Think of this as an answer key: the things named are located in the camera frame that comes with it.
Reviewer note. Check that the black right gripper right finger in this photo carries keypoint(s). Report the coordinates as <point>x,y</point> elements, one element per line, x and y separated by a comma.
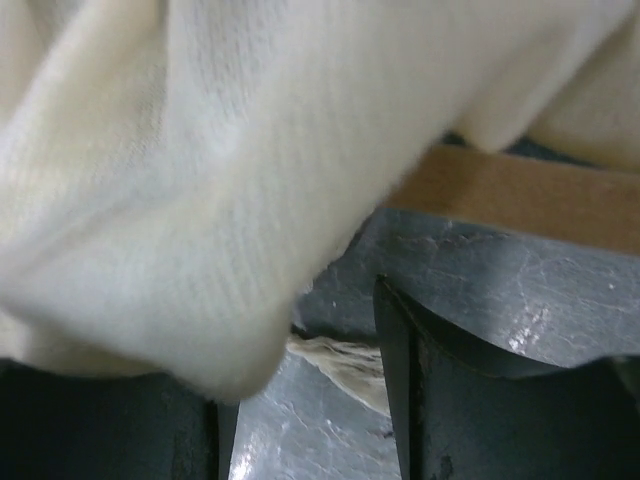
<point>463,408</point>

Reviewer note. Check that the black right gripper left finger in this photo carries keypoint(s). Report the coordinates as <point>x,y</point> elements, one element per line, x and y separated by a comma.
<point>56,427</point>

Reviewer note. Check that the white rope tie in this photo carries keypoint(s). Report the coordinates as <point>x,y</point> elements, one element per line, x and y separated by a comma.
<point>355,368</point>

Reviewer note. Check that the wooden pet bed frame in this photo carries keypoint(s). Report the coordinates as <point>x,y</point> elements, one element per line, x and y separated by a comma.
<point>580,205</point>

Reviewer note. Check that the lemon print cushion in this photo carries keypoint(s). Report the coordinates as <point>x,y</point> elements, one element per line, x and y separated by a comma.
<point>175,173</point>

